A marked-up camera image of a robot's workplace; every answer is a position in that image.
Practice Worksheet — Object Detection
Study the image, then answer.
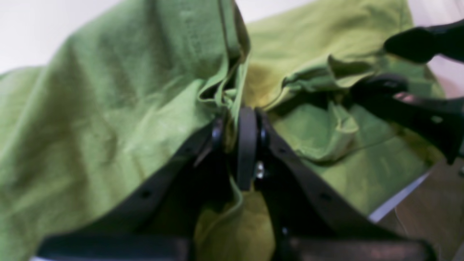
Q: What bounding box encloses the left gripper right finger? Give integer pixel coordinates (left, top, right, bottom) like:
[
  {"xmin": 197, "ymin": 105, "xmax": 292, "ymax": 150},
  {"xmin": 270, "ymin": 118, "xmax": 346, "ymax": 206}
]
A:
[{"xmin": 237, "ymin": 107, "xmax": 436, "ymax": 261}]

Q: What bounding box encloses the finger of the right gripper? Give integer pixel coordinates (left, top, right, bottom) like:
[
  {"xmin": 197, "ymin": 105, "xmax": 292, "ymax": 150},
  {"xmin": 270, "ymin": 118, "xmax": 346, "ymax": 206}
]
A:
[
  {"xmin": 350, "ymin": 74, "xmax": 464, "ymax": 165},
  {"xmin": 384, "ymin": 20, "xmax": 464, "ymax": 64}
]

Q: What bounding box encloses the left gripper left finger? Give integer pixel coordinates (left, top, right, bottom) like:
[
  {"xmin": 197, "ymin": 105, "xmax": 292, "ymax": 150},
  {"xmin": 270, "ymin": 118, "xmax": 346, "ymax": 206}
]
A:
[{"xmin": 36, "ymin": 117, "xmax": 233, "ymax": 261}]

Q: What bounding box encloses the green T-shirt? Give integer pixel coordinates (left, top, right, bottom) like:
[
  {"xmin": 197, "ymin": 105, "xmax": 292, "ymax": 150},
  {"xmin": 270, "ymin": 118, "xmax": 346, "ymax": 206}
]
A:
[{"xmin": 0, "ymin": 0, "xmax": 444, "ymax": 261}]

